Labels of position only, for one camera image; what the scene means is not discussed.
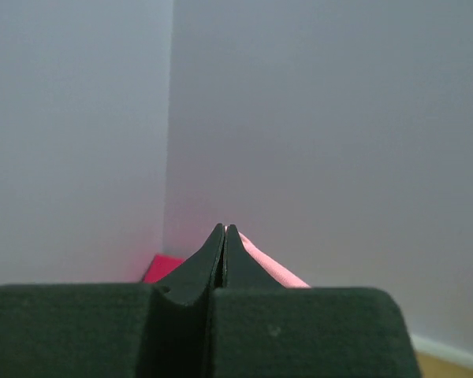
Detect folded magenta t-shirt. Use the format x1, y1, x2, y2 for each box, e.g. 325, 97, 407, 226
141, 254, 184, 284

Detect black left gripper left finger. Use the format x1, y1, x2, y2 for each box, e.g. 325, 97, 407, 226
0, 224, 225, 377

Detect light pink t-shirt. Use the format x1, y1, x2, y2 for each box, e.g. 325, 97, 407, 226
222, 224, 311, 289

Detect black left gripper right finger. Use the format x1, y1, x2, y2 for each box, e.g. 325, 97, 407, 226
209, 225, 421, 377

